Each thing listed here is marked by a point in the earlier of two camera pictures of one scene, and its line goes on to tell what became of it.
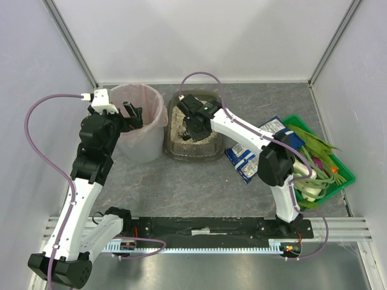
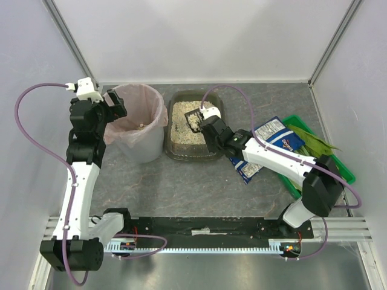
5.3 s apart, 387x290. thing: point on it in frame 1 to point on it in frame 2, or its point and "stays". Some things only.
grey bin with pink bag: [143, 145] stays
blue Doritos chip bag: [245, 161] stays
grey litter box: [210, 147] stays
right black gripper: [185, 132] to [208, 125]
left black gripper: [124, 118] to [112, 104]
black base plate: [217, 229] stays
